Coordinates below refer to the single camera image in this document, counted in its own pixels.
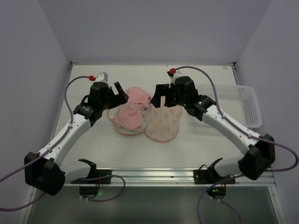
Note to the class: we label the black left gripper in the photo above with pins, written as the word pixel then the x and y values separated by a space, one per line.
pixel 116 97

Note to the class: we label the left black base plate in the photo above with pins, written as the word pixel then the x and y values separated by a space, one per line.
pixel 99 176

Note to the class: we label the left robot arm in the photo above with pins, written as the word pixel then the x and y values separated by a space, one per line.
pixel 44 169

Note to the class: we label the mint green bra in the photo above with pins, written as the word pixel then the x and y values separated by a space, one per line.
pixel 126 131

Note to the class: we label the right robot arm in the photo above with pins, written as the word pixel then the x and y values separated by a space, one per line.
pixel 258 152

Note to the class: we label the white plastic basket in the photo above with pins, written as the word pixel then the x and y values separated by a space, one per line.
pixel 241 103

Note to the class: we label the aluminium mounting rail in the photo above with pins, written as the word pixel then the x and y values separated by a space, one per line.
pixel 178 177

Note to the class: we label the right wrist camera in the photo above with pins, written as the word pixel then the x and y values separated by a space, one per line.
pixel 174 75

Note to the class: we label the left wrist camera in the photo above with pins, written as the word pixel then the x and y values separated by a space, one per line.
pixel 102 77

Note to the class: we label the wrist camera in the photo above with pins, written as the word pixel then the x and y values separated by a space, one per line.
pixel 174 75
pixel 102 77

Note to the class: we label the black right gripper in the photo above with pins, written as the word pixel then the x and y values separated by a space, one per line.
pixel 166 95

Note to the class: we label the pink patterned mesh laundry bag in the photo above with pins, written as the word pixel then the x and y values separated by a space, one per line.
pixel 162 124

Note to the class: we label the pink bra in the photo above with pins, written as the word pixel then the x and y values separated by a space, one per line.
pixel 131 114

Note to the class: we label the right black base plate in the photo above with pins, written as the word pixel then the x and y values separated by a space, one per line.
pixel 207 175

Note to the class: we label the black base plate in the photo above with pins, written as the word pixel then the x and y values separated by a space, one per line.
pixel 99 176
pixel 207 175

